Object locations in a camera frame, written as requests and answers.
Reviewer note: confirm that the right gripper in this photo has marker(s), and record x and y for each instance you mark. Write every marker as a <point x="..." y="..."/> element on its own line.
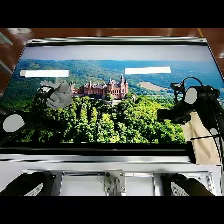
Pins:
<point x="170" y="115"/>

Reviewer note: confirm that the silver frame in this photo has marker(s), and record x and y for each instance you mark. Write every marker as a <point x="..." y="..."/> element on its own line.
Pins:
<point x="83" y="166"/>

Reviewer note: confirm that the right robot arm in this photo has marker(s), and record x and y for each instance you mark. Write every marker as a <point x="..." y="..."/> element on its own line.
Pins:
<point x="191" y="95"/>

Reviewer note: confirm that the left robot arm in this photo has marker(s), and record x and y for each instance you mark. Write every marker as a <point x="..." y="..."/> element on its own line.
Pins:
<point x="13" y="122"/>

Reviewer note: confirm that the grey T-shirt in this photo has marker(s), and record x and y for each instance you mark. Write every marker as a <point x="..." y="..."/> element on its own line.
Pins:
<point x="61" y="95"/>

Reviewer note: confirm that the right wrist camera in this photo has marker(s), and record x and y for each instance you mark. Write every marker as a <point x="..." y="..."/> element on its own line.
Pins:
<point x="177" y="88"/>

